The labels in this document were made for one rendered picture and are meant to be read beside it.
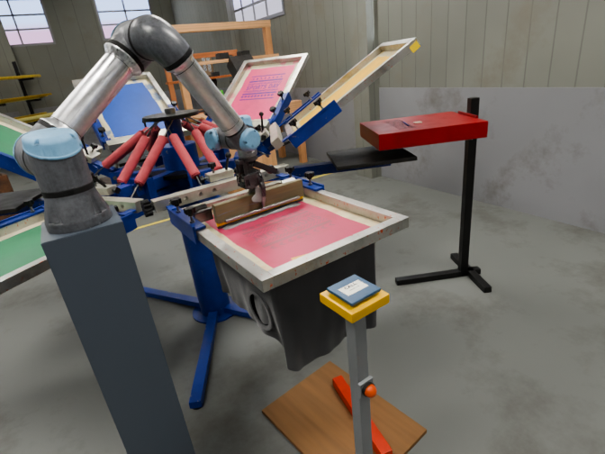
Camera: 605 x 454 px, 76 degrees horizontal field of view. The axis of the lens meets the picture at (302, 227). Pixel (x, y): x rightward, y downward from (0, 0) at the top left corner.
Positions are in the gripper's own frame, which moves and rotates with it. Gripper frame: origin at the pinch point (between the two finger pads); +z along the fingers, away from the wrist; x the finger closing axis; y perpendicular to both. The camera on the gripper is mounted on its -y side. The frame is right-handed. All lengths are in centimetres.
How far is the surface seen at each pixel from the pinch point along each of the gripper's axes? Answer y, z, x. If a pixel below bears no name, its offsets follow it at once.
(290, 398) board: 7, 98, 8
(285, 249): 11.8, 4.4, 35.3
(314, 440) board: 12, 98, 34
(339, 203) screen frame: -24.4, 3.0, 20.5
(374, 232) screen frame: -12, 1, 53
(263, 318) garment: 23.3, 27.4, 32.7
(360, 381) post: 15, 32, 72
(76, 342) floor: 88, 98, -123
